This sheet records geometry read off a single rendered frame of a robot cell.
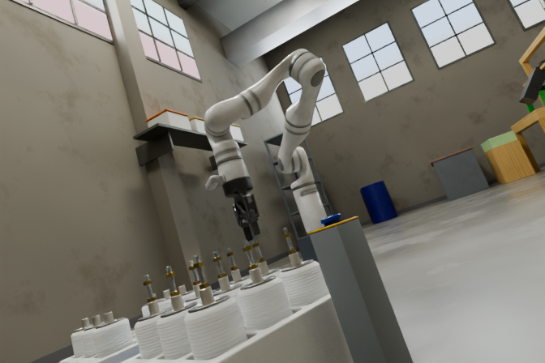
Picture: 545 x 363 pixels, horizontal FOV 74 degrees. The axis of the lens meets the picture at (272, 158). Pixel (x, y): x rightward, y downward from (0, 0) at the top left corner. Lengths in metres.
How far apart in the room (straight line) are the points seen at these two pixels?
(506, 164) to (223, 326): 6.84
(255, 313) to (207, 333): 0.11
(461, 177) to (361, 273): 6.80
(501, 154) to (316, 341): 6.69
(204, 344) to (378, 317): 0.29
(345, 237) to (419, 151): 8.52
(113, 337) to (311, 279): 0.60
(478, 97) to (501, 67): 0.76
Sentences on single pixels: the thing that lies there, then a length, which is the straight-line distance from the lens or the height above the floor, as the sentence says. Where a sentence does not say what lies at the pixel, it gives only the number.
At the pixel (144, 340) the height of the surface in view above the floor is 0.21.
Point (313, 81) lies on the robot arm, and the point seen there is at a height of 0.71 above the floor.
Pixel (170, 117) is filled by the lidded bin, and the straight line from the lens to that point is 4.34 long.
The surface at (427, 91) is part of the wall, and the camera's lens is 9.37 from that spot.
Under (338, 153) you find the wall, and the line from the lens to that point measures 9.43.
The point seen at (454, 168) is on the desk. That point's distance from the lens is 7.43.
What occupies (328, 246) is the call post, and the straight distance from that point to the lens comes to 0.67.
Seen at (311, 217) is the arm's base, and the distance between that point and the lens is 1.33.
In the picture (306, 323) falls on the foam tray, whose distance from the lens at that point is 0.74.
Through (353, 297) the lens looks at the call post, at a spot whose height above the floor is 0.19.
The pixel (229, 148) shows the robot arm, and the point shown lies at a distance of 0.94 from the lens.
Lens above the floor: 0.32
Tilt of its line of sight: 12 degrees up
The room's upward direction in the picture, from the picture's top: 19 degrees counter-clockwise
